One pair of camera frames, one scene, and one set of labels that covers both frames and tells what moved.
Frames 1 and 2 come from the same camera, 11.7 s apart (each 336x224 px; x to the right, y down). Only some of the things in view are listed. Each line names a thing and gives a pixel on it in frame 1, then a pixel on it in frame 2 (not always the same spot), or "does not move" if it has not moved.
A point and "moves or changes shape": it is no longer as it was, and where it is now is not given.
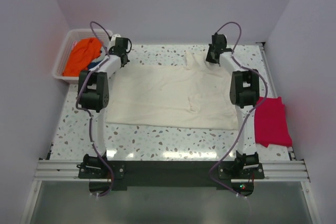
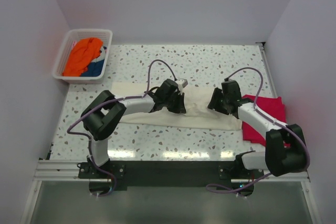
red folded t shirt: x=271 y=123 does not move
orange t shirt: x=82 y=53 does not move
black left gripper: x=111 y=50 -> x=180 y=108
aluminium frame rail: x=69 y=170 does not move
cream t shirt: x=196 y=94 moves or changes shape
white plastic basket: x=74 y=34 does not move
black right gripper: x=208 y=57 -> x=217 y=94
